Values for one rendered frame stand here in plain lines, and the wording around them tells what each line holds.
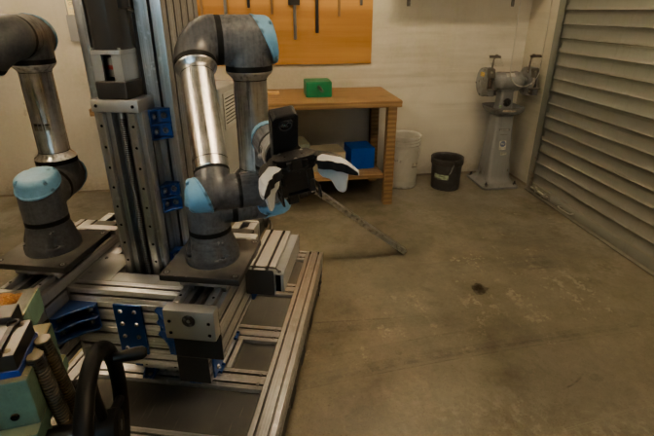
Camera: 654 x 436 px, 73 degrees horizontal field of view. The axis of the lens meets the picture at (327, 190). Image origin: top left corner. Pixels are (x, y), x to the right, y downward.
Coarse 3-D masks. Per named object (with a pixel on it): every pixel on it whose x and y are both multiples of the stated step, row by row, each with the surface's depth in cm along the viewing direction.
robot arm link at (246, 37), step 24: (216, 24) 101; (240, 24) 103; (264, 24) 105; (240, 48) 104; (264, 48) 106; (240, 72) 106; (264, 72) 108; (240, 96) 110; (264, 96) 112; (240, 120) 113; (264, 120) 114; (240, 144) 116; (240, 168) 119; (240, 216) 120; (264, 216) 123
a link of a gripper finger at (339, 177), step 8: (320, 160) 72; (328, 160) 72; (336, 160) 71; (344, 160) 71; (320, 168) 73; (328, 168) 72; (336, 168) 71; (344, 168) 70; (352, 168) 68; (328, 176) 74; (336, 176) 73; (344, 176) 72; (336, 184) 74; (344, 184) 73
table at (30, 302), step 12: (36, 288) 98; (24, 300) 94; (36, 300) 97; (24, 312) 91; (36, 312) 96; (36, 324) 95; (48, 408) 73; (48, 420) 72; (0, 432) 68; (12, 432) 68; (24, 432) 68; (36, 432) 68
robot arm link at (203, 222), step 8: (184, 192) 117; (184, 200) 119; (192, 216) 117; (200, 216) 116; (208, 216) 116; (216, 216) 117; (224, 216) 118; (232, 216) 119; (192, 224) 118; (200, 224) 117; (208, 224) 117; (216, 224) 118; (224, 224) 120; (192, 232) 119; (200, 232) 118; (208, 232) 118; (216, 232) 119
